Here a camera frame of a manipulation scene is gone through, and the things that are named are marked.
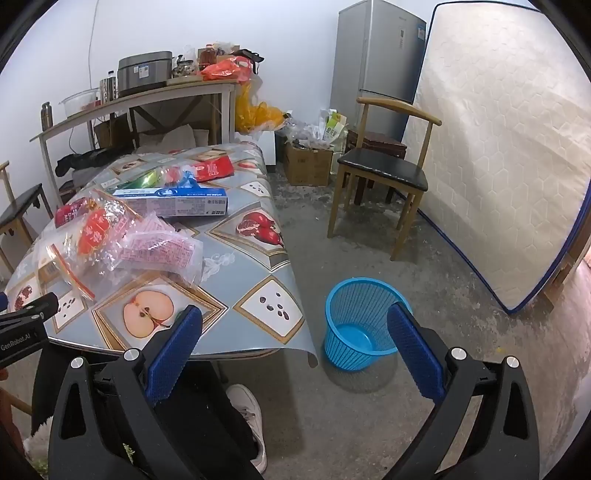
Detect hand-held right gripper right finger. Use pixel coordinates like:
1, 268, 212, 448
369, 302, 542, 480

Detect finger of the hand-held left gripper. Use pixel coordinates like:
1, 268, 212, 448
0, 292, 60, 326

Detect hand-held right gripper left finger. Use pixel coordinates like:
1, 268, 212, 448
48, 305, 262, 480

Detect blue plastic waste basket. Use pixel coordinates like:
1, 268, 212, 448
323, 277, 414, 372

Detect blue plastic bag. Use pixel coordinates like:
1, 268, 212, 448
172, 169, 200, 190

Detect green labelled plastic bottle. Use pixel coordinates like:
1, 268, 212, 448
117, 168, 172, 190

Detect clear zip bag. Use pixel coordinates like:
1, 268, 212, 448
36, 240, 96, 304

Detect white shoe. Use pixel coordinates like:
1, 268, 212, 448
226, 384, 269, 475

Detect red labelled clear plastic bag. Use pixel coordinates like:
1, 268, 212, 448
74, 194, 140, 260

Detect pink printed clear plastic bag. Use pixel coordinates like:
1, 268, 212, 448
115, 213, 204, 288

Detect wooden chair with black seat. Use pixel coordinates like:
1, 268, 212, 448
0, 161, 54, 274
328, 97, 443, 261

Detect fruit print tablecloth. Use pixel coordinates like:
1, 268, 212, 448
0, 141, 320, 370

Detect long blue box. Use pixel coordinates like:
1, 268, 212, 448
112, 186, 228, 218

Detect black clothes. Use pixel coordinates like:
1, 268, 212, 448
55, 148, 136, 177

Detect red snack packet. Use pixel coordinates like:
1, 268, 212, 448
193, 154, 234, 184

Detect brown cardboard box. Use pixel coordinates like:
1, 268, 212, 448
93, 115, 131, 149

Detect clear plastic bowl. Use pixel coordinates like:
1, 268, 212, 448
59, 88, 101, 119

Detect white mattress with blue edge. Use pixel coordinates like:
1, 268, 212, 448
401, 2, 591, 315

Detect white cloth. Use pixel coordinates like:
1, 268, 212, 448
137, 122, 213, 151

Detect dark wooden stool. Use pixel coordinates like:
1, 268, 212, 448
346, 129, 408, 206

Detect white plastic bag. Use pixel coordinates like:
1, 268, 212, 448
318, 108, 350, 146

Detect yellow plastic bag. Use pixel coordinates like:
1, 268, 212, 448
235, 83, 283, 136

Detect crumpled clear plastic bag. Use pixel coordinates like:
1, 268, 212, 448
284, 113, 326, 151

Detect grey rice cooker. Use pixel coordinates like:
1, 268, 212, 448
117, 51, 174, 97

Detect glass jar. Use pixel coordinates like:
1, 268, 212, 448
173, 54, 199, 78

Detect orange plastic bag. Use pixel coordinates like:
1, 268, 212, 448
199, 56, 254, 84

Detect silver refrigerator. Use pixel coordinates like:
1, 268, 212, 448
329, 0, 428, 141

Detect black bag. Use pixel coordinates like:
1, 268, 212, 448
239, 48, 266, 75

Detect white wall cable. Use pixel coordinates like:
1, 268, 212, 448
87, 0, 101, 89

